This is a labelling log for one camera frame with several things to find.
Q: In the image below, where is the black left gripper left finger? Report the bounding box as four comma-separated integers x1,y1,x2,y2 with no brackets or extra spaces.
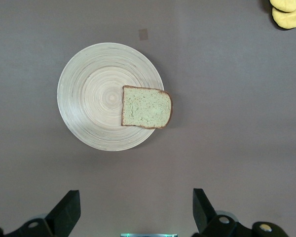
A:
0,190,81,237

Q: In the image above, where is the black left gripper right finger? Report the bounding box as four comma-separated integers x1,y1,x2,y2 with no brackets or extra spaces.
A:
192,188,290,237

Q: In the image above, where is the round light wooden plate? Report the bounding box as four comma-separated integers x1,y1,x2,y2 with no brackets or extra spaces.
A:
57,42,165,151

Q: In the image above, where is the slice of brown-crust bread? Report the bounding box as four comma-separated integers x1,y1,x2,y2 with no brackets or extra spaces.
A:
120,85,174,130

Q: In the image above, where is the yellow quilted oven mitt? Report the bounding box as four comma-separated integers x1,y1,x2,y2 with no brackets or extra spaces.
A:
272,6,296,29
269,0,296,12

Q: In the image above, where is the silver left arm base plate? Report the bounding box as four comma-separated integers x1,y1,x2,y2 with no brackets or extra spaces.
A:
120,233,179,237

